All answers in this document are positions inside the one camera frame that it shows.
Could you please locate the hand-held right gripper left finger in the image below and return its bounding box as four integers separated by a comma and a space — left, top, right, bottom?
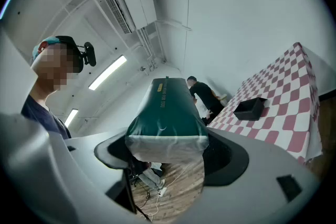
0, 112, 148, 224

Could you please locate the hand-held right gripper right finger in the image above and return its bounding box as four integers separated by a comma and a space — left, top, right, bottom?
181, 127, 322, 224

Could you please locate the black box with green item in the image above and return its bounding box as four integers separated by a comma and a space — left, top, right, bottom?
233, 97, 269, 122

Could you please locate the green plastic pouch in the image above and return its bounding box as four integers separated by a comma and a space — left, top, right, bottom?
125, 77, 209, 165

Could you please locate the short ceiling tube light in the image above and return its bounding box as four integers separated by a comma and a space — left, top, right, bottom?
64, 108, 79, 129

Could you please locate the person's navy clothed torso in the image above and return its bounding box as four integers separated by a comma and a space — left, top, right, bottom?
20, 94, 72, 140

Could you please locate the red white checkered tablecloth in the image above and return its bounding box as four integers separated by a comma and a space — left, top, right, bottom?
206, 41, 324, 166

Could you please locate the person's head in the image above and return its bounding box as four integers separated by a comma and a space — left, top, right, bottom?
30, 41, 82, 92

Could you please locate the long ceiling tube light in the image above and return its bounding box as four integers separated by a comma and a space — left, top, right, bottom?
88, 55, 128, 91

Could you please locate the teal cap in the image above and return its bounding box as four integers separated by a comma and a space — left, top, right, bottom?
31, 35, 82, 60

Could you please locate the white air conditioner unit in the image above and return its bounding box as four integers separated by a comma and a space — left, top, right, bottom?
104, 0, 158, 35

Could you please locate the black head-mounted camera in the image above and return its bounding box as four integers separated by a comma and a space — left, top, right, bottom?
76, 41, 97, 67

